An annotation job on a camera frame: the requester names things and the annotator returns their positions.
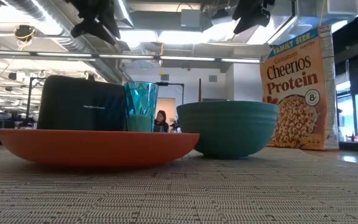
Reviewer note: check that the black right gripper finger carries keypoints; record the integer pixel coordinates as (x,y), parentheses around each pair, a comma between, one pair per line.
(245,18)
(245,26)

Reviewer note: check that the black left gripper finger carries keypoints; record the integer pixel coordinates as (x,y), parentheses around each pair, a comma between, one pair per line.
(110,18)
(104,32)

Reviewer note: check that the blue faceted tumbler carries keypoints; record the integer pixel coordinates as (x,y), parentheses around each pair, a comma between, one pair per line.
(141,102)

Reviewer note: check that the Cheerios cereal box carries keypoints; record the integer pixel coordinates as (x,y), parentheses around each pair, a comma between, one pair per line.
(297,93)

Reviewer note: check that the teal bowl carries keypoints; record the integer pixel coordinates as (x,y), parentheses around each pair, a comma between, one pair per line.
(232,130)

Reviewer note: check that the orange plate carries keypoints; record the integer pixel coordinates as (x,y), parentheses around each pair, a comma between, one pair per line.
(98,147)

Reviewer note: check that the black background robot arm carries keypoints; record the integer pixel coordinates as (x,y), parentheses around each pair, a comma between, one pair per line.
(175,126)

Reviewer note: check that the grey ceiling box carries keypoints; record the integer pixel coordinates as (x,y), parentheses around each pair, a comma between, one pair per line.
(191,18)

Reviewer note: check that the suspended linear ceiling light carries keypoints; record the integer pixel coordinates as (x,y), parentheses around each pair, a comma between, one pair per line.
(185,58)

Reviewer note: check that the black toaster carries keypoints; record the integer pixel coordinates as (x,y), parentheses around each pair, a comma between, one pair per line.
(79,105)

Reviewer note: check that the thin brown pole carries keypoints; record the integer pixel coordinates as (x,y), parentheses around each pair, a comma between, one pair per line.
(199,90)

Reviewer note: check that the orange door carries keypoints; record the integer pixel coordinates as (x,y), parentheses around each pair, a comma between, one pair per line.
(166,104)

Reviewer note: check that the person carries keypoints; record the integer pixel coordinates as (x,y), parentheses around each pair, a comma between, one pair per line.
(161,121)

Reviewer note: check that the grey woven placemat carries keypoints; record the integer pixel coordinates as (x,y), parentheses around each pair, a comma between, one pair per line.
(179,199)

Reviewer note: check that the small silver duct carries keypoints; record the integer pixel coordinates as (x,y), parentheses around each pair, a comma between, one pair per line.
(126,15)

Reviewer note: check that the large silver spiral duct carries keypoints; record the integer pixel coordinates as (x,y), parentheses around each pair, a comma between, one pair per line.
(104,67)

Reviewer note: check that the grey wall vent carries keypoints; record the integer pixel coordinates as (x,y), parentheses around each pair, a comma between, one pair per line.
(165,77)
(212,78)

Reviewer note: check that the thin black stand frame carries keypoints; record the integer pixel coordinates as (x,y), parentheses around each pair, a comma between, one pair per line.
(183,93)

